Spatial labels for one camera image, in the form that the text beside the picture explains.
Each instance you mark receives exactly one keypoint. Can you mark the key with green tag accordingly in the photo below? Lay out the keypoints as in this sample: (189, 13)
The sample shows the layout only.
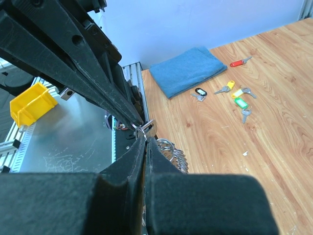
(244, 108)

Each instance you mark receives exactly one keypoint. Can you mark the key with red tag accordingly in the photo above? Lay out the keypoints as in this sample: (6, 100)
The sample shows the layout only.
(240, 62)

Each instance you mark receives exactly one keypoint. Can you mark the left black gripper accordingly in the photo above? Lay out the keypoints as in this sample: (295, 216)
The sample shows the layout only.
(57, 41)

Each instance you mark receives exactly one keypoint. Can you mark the yellow plastic bin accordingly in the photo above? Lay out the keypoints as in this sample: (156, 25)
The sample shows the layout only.
(31, 105)

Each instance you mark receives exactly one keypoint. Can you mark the folded blue cloth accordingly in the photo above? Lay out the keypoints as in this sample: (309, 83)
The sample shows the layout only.
(186, 71)

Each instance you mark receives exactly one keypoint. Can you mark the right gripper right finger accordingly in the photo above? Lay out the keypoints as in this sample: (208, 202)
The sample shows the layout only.
(203, 204)

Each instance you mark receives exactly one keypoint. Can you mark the key with yellow tag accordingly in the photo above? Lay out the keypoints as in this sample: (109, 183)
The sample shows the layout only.
(230, 85)

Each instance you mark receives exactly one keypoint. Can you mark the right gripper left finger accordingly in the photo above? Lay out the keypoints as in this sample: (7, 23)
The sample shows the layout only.
(107, 203)

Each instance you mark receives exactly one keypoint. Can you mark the black white tag key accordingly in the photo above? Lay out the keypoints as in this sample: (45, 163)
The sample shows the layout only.
(200, 94)

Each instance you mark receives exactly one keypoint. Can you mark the large keyring with yellow handle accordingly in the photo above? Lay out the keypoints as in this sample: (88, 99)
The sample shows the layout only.
(175, 156)

